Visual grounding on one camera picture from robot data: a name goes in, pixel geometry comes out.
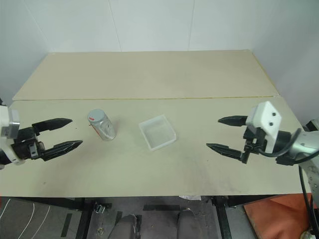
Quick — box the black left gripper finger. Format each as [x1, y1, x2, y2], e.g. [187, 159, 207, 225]
[31, 118, 74, 136]
[40, 139, 84, 162]

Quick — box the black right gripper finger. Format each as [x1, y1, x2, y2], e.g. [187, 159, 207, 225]
[217, 115, 249, 128]
[206, 142, 250, 164]

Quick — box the black metal table frame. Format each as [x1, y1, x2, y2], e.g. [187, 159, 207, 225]
[0, 195, 275, 239]

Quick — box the orange floor mat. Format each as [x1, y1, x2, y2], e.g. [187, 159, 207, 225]
[243, 192, 319, 239]

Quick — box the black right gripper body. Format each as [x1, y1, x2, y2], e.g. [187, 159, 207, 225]
[242, 125, 268, 156]

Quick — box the grey plastic container lid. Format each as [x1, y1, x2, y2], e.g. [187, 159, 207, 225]
[87, 109, 106, 123]

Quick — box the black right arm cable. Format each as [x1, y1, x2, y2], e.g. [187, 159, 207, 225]
[258, 127, 319, 236]

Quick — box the dark rounded shape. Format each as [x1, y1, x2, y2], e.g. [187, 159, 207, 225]
[107, 214, 138, 239]
[176, 207, 198, 239]

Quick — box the white square plastic tray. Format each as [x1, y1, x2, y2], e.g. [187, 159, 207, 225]
[138, 114, 177, 152]

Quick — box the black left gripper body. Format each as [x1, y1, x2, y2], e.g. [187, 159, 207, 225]
[11, 126, 47, 162]

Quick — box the clear plastic jar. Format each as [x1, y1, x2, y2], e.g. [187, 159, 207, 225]
[87, 109, 117, 141]

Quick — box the thin white floor cable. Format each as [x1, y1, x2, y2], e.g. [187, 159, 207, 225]
[19, 199, 51, 238]

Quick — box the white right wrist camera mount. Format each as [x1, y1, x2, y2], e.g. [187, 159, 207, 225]
[245, 100, 283, 154]

